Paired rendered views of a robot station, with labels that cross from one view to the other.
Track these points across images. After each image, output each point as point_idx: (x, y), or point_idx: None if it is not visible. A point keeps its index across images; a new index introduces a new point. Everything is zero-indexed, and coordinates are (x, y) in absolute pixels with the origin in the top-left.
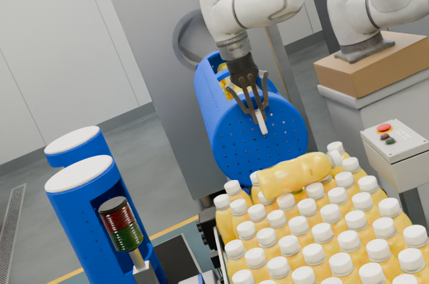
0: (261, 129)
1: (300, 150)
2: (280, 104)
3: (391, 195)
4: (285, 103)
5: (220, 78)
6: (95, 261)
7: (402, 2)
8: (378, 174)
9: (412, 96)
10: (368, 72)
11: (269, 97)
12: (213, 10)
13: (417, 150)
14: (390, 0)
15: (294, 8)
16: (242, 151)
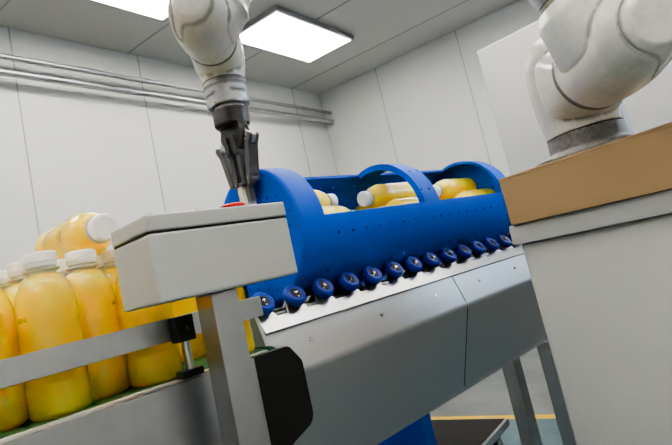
0: None
1: (295, 259)
2: (274, 184)
3: (586, 436)
4: (280, 183)
5: (362, 174)
6: None
7: (575, 45)
8: (560, 382)
9: (643, 245)
10: (534, 180)
11: (264, 172)
12: None
13: (133, 229)
14: (558, 45)
15: (183, 17)
16: None
